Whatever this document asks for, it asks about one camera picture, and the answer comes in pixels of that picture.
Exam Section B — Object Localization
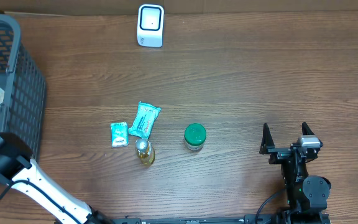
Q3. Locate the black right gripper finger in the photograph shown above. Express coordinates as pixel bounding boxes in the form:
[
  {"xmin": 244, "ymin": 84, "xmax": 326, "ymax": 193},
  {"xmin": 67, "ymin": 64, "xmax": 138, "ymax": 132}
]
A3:
[
  {"xmin": 259, "ymin": 123, "xmax": 275, "ymax": 154},
  {"xmin": 302, "ymin": 122, "xmax": 314, "ymax": 135}
]

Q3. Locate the green lid jar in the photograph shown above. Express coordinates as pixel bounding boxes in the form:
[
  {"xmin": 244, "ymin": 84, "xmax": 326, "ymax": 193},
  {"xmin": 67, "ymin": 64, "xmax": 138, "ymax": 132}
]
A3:
[{"xmin": 184, "ymin": 123, "xmax": 206, "ymax": 151}]

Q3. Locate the yellow oil bottle silver cap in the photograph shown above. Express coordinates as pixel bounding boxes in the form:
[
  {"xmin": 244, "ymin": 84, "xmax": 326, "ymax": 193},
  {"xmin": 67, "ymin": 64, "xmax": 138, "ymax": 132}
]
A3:
[{"xmin": 135, "ymin": 139, "xmax": 155, "ymax": 166}]

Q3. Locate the small teal tissue pack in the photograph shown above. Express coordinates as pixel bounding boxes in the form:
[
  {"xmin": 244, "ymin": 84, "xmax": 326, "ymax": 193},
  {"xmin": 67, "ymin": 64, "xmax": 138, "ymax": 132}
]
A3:
[{"xmin": 110, "ymin": 122, "xmax": 129, "ymax": 147}]

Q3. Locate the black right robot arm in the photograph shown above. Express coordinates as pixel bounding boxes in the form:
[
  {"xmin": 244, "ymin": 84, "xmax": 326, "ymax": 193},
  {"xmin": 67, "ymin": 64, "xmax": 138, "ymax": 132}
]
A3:
[{"xmin": 255, "ymin": 122, "xmax": 332, "ymax": 223}]

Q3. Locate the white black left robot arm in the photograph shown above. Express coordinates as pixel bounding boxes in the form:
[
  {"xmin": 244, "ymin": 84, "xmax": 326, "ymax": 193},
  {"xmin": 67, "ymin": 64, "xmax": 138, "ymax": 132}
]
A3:
[{"xmin": 0, "ymin": 133, "xmax": 112, "ymax": 223}]

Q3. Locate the white black barcode scanner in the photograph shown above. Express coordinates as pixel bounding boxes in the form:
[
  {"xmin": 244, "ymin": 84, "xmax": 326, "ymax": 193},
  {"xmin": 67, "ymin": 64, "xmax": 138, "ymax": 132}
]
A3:
[{"xmin": 137, "ymin": 4, "xmax": 165, "ymax": 48}]

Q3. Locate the grey plastic shopping basket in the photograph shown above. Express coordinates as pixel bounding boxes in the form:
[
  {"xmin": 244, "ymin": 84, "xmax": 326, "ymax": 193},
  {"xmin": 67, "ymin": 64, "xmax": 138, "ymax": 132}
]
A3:
[{"xmin": 0, "ymin": 14, "xmax": 47, "ymax": 160}]

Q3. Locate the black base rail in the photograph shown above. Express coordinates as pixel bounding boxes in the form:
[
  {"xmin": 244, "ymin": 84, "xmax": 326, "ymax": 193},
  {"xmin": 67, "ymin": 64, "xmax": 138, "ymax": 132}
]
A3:
[{"xmin": 112, "ymin": 213, "xmax": 332, "ymax": 224}]

